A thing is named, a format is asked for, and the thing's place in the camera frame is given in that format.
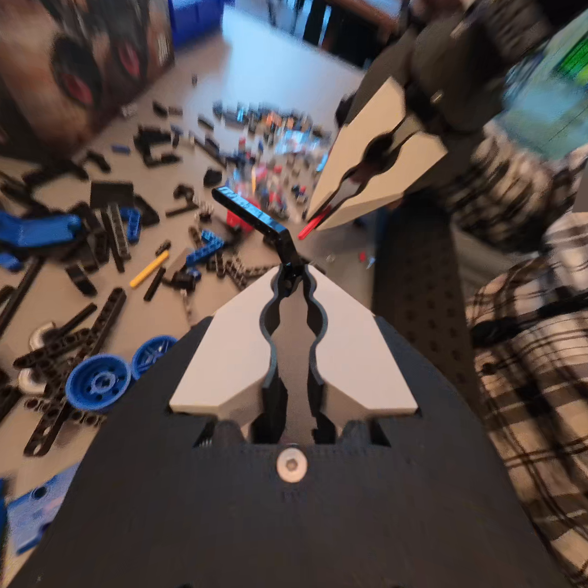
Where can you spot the grey straight beam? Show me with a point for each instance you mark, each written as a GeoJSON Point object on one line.
{"type": "Point", "coordinates": [117, 232]}

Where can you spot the blue holed panel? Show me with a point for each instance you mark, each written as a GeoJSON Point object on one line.
{"type": "Point", "coordinates": [36, 510]}

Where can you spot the grey desk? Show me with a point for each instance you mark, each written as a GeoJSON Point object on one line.
{"type": "Point", "coordinates": [285, 69]}

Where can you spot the blue short beam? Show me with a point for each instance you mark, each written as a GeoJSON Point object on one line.
{"type": "Point", "coordinates": [134, 225]}

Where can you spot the person's plaid shirt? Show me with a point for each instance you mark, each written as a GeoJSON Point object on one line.
{"type": "Point", "coordinates": [542, 413]}

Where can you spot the printed toy truck box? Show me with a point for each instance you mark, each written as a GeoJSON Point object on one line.
{"type": "Point", "coordinates": [82, 69]}

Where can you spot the black square panel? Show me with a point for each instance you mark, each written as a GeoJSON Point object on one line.
{"type": "Point", "coordinates": [112, 195]}

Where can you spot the clear bag of small parts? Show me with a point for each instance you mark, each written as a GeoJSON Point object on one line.
{"type": "Point", "coordinates": [271, 183]}

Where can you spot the person's right forearm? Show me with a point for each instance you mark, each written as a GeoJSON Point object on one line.
{"type": "Point", "coordinates": [505, 202]}

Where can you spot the silver curved pipe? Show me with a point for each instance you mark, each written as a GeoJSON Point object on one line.
{"type": "Point", "coordinates": [39, 333]}
{"type": "Point", "coordinates": [27, 383]}

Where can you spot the scattered small connector pieces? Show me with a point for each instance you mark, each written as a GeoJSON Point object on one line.
{"type": "Point", "coordinates": [271, 119]}

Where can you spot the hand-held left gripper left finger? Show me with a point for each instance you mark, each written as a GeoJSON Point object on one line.
{"type": "Point", "coordinates": [225, 367]}

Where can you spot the red axle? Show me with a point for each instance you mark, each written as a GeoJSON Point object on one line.
{"type": "Point", "coordinates": [312, 227]}

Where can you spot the blue storage bin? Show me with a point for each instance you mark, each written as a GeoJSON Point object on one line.
{"type": "Point", "coordinates": [193, 20]}

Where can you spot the pile of black beam pieces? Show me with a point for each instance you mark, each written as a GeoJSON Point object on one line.
{"type": "Point", "coordinates": [94, 337]}

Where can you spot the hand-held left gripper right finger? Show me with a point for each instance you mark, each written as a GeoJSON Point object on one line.
{"type": "Point", "coordinates": [363, 367]}

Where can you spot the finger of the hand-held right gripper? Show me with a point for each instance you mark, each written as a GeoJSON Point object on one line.
{"type": "Point", "coordinates": [363, 119]}
{"type": "Point", "coordinates": [404, 170]}

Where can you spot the black angled beam assembly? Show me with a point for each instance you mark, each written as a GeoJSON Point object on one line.
{"type": "Point", "coordinates": [250, 211]}

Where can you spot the blue curved panel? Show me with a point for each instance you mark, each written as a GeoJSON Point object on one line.
{"type": "Point", "coordinates": [36, 229]}

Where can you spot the light grey pin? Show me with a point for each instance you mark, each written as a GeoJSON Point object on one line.
{"type": "Point", "coordinates": [129, 109]}

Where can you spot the red wheel hub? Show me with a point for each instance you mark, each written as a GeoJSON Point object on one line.
{"type": "Point", "coordinates": [236, 220]}

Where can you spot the blue angled beam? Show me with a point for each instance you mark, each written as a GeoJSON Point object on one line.
{"type": "Point", "coordinates": [206, 250]}

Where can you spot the blue wheel hub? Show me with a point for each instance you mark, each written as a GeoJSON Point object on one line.
{"type": "Point", "coordinates": [99, 383]}
{"type": "Point", "coordinates": [151, 356]}

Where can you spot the long yellow axle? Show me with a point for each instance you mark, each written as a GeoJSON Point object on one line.
{"type": "Point", "coordinates": [149, 269]}

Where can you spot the small blue pin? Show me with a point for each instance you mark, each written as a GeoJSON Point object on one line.
{"type": "Point", "coordinates": [120, 148]}

